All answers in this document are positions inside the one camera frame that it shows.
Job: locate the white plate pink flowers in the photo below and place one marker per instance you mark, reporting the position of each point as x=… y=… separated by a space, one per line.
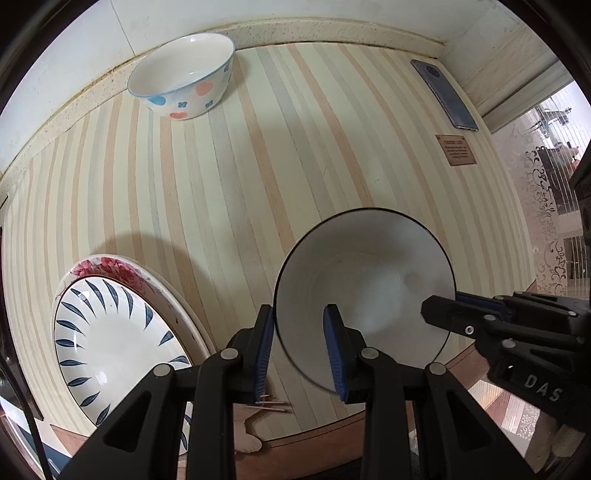
x=171 y=306

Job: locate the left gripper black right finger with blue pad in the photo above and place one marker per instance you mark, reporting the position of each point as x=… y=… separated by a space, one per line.
x=419 y=422

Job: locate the bowl with coloured hearts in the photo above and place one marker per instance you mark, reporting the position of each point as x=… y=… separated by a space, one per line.
x=186 y=77

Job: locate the blue smartphone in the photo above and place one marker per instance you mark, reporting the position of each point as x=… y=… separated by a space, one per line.
x=451 y=102

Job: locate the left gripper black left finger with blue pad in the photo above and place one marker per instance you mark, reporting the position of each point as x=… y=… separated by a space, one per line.
x=141 y=437

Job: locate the brown label patch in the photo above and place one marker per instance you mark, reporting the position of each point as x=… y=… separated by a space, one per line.
x=457 y=150

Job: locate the striped table mat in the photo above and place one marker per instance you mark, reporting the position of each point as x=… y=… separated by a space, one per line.
x=214 y=204

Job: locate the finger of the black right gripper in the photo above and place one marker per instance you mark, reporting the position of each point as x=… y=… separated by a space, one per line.
x=531 y=310
x=472 y=316

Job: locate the white plate blue leaves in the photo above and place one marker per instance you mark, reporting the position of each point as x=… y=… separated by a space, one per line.
x=107 y=337

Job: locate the white gloved hand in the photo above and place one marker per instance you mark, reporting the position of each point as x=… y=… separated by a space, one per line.
x=562 y=444

